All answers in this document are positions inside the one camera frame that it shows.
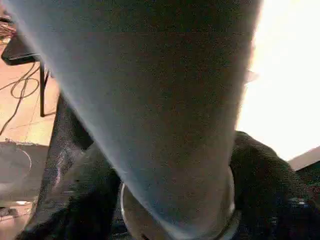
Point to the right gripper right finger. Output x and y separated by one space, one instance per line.
270 195

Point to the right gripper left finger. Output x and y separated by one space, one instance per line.
82 195

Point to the white plastic table leg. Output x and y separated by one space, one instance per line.
150 100

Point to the white plastic table top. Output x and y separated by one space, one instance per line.
287 75

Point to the black glossy mat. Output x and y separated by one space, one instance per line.
62 150

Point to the black stand leg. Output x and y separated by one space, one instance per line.
17 53

